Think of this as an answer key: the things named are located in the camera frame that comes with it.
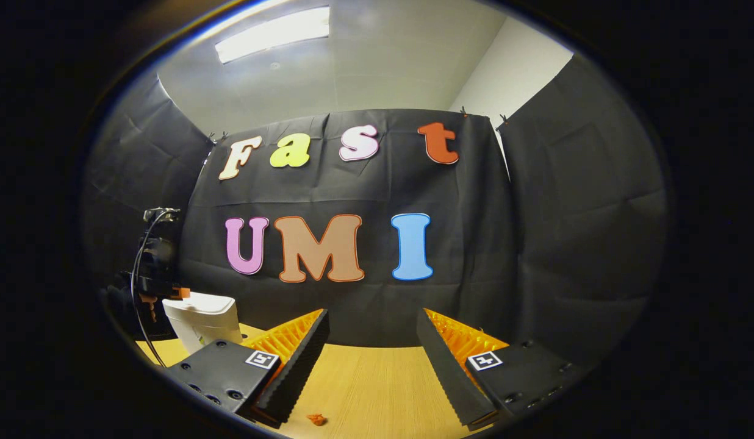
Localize ceiling light panel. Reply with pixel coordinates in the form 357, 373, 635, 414
215, 6, 331, 65

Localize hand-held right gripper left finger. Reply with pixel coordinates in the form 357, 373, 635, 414
163, 308, 330, 427

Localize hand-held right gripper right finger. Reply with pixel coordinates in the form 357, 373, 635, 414
415, 308, 588, 432

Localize wooden desktop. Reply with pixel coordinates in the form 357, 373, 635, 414
136, 323, 495, 439

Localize white desktop garbage bin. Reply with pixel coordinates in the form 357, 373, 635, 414
162, 291, 243, 355

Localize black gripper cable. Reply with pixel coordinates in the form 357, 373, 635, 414
130, 209, 173, 368

